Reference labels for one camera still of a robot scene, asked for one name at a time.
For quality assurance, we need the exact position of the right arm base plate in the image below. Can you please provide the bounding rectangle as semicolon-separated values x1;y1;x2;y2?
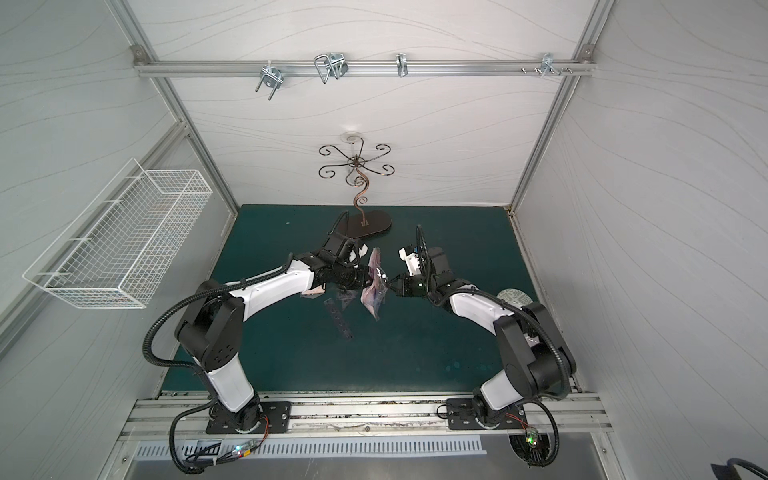
435;397;528;431

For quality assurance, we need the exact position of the metal clamp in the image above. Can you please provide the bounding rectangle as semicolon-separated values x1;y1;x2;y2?
255;64;284;101
520;53;574;77
395;53;408;78
313;52;349;84

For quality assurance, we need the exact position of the pink package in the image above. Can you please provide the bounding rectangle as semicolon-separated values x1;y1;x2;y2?
360;247;388;321

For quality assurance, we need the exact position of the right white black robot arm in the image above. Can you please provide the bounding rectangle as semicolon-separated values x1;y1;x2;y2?
390;246;576;428

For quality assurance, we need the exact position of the right black corrugated cable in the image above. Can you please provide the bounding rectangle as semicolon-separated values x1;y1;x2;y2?
413;224;571;469

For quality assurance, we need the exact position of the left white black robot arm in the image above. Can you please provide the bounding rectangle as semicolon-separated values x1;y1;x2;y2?
175;233;371;430

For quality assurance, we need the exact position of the brown metal hook stand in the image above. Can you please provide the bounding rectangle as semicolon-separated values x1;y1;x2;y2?
318;134;396;239

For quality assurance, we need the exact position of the black corrugated cable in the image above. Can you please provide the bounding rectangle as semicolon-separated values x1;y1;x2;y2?
413;224;571;469
142;211;352;475

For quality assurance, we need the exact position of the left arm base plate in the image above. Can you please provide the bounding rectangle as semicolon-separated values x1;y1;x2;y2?
205;401;292;435

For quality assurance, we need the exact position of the green patterned plate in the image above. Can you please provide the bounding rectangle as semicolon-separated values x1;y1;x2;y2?
497;288;534;308

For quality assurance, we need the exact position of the white vent strip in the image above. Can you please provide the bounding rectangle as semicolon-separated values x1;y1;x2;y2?
134;435;487;461

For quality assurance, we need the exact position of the left black corrugated cable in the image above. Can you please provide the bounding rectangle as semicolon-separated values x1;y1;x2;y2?
142;211;352;475

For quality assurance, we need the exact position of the white wire basket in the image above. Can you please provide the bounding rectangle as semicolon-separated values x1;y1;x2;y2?
22;159;212;310

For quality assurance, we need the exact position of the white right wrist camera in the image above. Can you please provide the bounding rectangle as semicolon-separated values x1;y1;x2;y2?
398;246;422;277

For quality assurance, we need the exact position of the pink ruler set plastic bag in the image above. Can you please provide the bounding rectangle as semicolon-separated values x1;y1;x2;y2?
300;286;326;299

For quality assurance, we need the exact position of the dark triangle set square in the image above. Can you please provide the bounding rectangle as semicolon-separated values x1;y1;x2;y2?
336;290;359;311

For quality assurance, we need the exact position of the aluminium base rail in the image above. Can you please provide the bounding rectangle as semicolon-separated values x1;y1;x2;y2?
119;392;613;441

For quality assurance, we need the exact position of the aluminium cross rail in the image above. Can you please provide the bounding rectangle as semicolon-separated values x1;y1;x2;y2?
134;57;597;79

